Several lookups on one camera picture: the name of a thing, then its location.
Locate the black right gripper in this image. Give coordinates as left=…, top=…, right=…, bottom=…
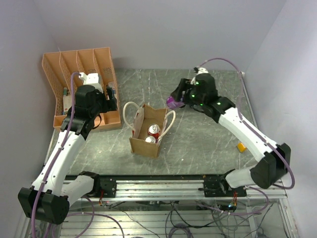
left=172, top=78, right=206, bottom=108

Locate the purple Fanta can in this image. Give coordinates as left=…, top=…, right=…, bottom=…
left=166, top=96, right=185, bottom=110

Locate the watermelon print canvas bag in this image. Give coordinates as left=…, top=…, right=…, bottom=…
left=122, top=102, right=176, bottom=158

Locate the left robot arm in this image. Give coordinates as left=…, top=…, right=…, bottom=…
left=18, top=85, right=117, bottom=225

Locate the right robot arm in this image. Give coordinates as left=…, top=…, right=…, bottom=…
left=171, top=73, right=291, bottom=196

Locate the white medicine box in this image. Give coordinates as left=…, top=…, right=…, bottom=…
left=62, top=95, right=72, bottom=115

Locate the red can silver top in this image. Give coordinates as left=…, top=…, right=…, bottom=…
left=148, top=123, right=160, bottom=140

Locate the orange plastic file organizer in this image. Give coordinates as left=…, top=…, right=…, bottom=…
left=42, top=47, right=121, bottom=131

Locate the red can front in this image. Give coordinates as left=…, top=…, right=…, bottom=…
left=144, top=135, right=158, bottom=144

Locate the small yellow block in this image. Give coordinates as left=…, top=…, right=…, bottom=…
left=237, top=142, right=247, bottom=153

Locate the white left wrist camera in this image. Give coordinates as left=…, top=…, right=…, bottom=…
left=79, top=72, right=104, bottom=93

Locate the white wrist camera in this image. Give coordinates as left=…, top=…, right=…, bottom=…
left=79, top=72, right=104, bottom=93
left=190, top=67, right=209, bottom=85

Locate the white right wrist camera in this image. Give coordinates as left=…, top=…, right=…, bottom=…
left=190, top=67, right=209, bottom=85

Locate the aluminium mounting rail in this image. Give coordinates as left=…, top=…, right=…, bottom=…
left=61, top=178, right=285, bottom=201

